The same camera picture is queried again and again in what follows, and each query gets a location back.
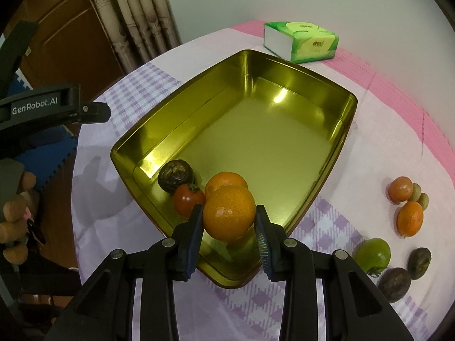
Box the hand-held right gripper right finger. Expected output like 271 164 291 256
254 204 415 341

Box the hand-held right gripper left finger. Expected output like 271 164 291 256
44 204 205 341

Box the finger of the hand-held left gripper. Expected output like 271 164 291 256
79 101 111 124

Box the red tomato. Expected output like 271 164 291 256
172 184 207 220

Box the orange mandarin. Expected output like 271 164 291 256
204 171 249 197
202 185 257 243
397 201 424 237

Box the round dark brown fruit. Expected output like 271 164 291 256
407 247 432 280
158 160 195 194

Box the green tomato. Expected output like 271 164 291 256
352 238 392 278

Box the dark red gold-lined tin box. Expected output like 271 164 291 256
109 50 358 289

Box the oval dark brown fruit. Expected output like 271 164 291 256
377 267 412 303

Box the orange-red tomato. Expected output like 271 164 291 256
387 176 414 202

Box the person's left hand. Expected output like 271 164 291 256
0 170 38 264

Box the blue foam floor mat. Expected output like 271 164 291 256
0 67 80 199

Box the brown wooden door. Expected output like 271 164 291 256
18 0 125 93

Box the beige patterned curtain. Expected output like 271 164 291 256
77 0 183 75

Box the green tissue pack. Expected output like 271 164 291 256
263 20 339 65

